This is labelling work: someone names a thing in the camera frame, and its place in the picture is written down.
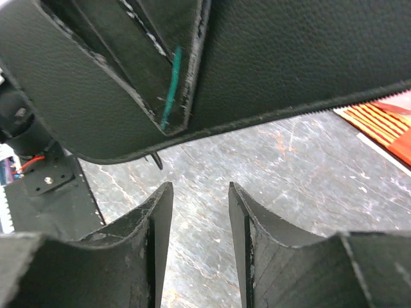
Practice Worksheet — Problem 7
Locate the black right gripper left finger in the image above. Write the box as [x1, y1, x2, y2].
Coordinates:
[1, 182, 173, 307]

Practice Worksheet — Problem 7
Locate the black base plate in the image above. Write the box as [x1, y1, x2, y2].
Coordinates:
[1, 143, 105, 241]

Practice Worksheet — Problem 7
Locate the light blue cable duct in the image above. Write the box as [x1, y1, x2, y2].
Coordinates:
[0, 186, 15, 234]

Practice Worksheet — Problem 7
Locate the black zip tool case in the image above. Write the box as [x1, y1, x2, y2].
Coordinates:
[0, 0, 411, 171]

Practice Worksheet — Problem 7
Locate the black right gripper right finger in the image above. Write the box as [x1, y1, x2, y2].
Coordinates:
[229, 182, 410, 307]

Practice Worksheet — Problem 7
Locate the colourful patchwork placemat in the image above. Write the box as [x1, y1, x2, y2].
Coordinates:
[334, 90, 410, 175]

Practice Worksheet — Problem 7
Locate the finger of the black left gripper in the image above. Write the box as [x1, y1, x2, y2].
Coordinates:
[41, 0, 211, 136]

